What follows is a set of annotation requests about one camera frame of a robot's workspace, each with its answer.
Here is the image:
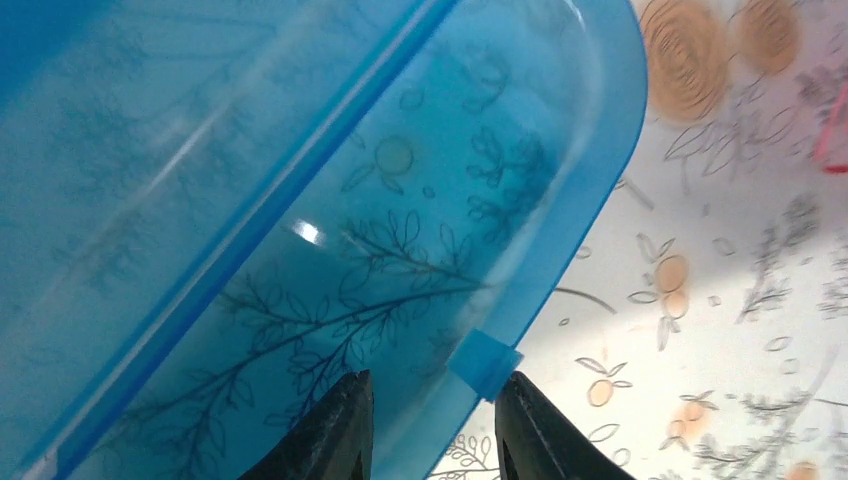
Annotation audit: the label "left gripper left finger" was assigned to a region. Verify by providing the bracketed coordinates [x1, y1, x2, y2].
[241, 370, 374, 480]

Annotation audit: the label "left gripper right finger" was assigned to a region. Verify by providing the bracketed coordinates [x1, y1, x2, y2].
[494, 371, 633, 480]

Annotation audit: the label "blue translucent glasses case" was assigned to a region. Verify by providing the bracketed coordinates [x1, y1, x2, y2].
[1, 1, 647, 479]

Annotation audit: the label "pink sunglasses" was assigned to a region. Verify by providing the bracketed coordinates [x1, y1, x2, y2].
[812, 83, 847, 175]

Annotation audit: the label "floral table mat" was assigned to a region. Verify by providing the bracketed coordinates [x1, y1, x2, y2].
[423, 0, 848, 480]

